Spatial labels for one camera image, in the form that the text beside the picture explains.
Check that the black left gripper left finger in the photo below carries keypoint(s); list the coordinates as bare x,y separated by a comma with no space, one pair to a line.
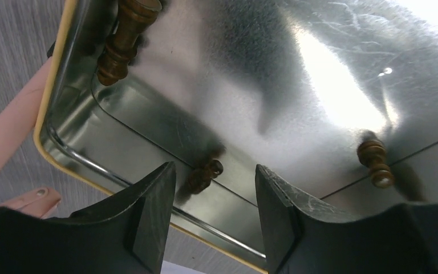
124,233

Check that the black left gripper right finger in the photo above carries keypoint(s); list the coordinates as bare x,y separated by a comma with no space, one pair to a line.
303,234

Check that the dark pawn tin left edge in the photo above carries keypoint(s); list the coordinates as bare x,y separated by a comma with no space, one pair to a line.
201,178

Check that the dark pawn tin bottom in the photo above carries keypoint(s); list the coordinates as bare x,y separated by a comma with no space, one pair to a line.
372,154

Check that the gold-rimmed metal tin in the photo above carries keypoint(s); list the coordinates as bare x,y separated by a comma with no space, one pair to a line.
296,86

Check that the pink tripod stand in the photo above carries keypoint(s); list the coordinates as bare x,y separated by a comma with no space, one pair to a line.
16,122

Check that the dark wooden bishop in tin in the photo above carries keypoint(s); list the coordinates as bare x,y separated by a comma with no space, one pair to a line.
134,17

